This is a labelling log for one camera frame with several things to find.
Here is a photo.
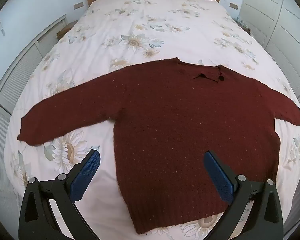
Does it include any wooden nightstand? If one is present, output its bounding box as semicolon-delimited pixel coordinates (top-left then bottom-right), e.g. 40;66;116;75
56;21;78;40
236;17;252;34

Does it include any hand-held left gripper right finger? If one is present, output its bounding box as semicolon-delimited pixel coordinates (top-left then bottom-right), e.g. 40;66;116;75
203;150;284;240

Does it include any bed with floral duvet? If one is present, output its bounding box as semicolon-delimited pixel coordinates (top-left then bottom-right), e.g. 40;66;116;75
4;0;300;240

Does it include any white wardrobe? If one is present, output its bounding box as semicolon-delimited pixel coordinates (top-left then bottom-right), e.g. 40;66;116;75
239;0;300;98

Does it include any dark red knit sweater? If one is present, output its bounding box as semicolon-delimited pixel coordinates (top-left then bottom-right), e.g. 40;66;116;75
17;57;300;235

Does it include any white slatted cabinet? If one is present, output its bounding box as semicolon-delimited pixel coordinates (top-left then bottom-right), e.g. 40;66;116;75
0;14;67;205

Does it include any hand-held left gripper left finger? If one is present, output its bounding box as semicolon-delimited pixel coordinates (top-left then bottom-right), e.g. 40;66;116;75
19;149;101;240

